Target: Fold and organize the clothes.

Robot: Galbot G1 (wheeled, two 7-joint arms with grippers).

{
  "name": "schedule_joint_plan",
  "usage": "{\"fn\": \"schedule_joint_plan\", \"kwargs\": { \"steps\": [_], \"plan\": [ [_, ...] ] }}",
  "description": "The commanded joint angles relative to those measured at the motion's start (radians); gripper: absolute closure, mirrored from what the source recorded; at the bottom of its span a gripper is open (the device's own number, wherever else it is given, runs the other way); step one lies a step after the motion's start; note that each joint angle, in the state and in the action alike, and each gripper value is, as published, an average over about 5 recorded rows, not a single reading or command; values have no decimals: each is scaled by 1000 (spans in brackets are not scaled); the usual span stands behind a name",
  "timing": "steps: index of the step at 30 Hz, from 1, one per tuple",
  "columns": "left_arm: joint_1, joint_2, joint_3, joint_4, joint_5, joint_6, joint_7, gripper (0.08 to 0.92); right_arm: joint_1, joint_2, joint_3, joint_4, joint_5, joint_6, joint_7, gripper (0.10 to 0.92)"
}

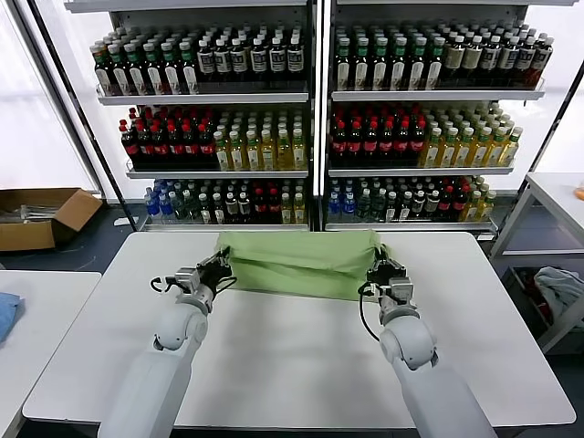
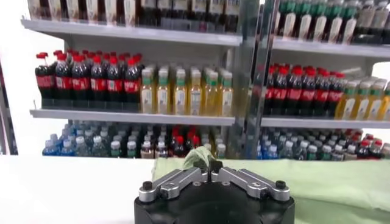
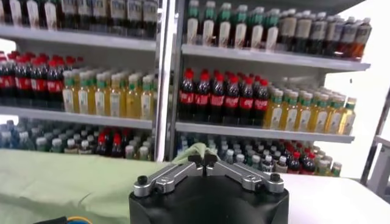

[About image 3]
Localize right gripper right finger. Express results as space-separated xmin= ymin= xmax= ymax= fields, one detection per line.
xmin=204 ymin=153 xmax=285 ymax=194

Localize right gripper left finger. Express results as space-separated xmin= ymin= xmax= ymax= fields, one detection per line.
xmin=133 ymin=154 xmax=204 ymax=198

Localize green t-shirt with red print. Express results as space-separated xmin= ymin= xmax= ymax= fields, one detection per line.
xmin=0 ymin=142 xmax=220 ymax=224

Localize red-cap cola bottle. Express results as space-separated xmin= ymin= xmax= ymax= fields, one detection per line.
xmin=239 ymin=77 xmax=255 ymax=125
xmin=46 ymin=60 xmax=65 ymax=109
xmin=0 ymin=56 xmax=16 ymax=104
xmin=224 ymin=75 xmax=241 ymax=125
xmin=288 ymin=151 xmax=302 ymax=175
xmin=179 ymin=68 xmax=196 ymax=122
xmin=194 ymin=71 xmax=211 ymax=123
xmin=30 ymin=59 xmax=47 ymax=107
xmin=15 ymin=57 xmax=32 ymax=106
xmin=96 ymin=133 xmax=109 ymax=156
xmin=210 ymin=72 xmax=225 ymax=124
xmin=301 ymin=153 xmax=316 ymax=175
xmin=253 ymin=79 xmax=270 ymax=126
xmin=111 ymin=133 xmax=124 ymax=158

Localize grey metal shelf rack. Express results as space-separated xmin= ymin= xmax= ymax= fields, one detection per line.
xmin=167 ymin=0 xmax=372 ymax=180
xmin=0 ymin=0 xmax=168 ymax=162

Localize black metal pole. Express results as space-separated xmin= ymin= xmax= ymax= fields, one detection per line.
xmin=361 ymin=88 xmax=390 ymax=185

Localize beige-label dark drink bottle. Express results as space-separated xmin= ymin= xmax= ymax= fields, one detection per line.
xmin=279 ymin=12 xmax=298 ymax=52
xmin=325 ymin=15 xmax=342 ymax=57
xmin=294 ymin=12 xmax=313 ymax=54

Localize white-label dark drink bottle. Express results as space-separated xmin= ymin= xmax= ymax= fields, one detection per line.
xmin=92 ymin=0 xmax=110 ymax=33
xmin=126 ymin=0 xmax=143 ymax=37
xmin=76 ymin=0 xmax=93 ymax=33
xmin=142 ymin=0 xmax=158 ymax=39
xmin=108 ymin=0 xmax=126 ymax=36
xmin=339 ymin=16 xmax=357 ymax=58
xmin=310 ymin=12 xmax=328 ymax=55
xmin=59 ymin=0 xmax=77 ymax=31
xmin=352 ymin=17 xmax=373 ymax=59

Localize grey frame side table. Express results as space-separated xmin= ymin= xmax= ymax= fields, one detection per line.
xmin=367 ymin=135 xmax=390 ymax=203

